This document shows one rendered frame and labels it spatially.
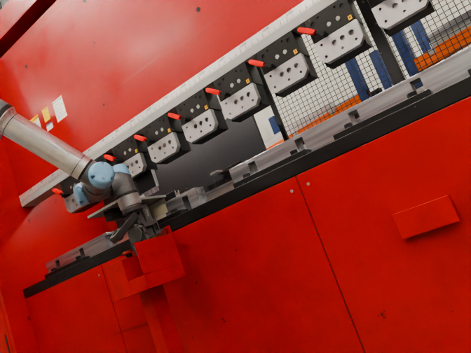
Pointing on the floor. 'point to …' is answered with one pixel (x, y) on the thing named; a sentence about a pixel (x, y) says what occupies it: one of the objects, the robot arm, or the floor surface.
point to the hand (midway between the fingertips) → (148, 265)
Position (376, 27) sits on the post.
